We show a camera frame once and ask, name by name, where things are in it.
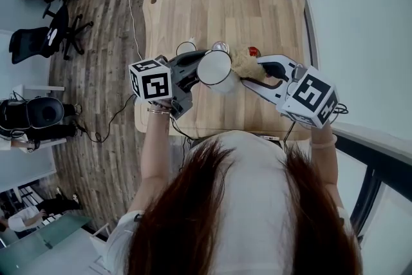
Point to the clear glass bowl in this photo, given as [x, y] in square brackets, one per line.
[186, 48]

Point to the beige sponge cloth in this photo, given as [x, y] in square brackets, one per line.
[246, 62]

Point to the person's left forearm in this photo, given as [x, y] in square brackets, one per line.
[154, 145]

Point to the gold bangle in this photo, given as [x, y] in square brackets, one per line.
[159, 111]

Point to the small white object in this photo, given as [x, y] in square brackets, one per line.
[51, 35]

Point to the clear glass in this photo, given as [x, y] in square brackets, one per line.
[220, 45]

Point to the person's right forearm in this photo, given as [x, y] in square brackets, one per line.
[323, 164]

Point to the person's white shirt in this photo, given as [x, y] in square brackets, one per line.
[254, 203]

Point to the white enamel mug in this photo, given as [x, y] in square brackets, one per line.
[214, 71]

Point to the black window frame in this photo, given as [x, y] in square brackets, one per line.
[370, 186]

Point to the brown bottle red cap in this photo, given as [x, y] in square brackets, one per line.
[253, 51]

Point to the white shelf unit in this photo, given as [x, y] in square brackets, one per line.
[32, 167]

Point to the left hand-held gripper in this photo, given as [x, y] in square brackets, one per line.
[151, 83]

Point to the frosted glass desk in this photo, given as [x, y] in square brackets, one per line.
[38, 251]

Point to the beige wrist band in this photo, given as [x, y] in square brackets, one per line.
[323, 143]

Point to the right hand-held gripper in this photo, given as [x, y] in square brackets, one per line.
[312, 96]

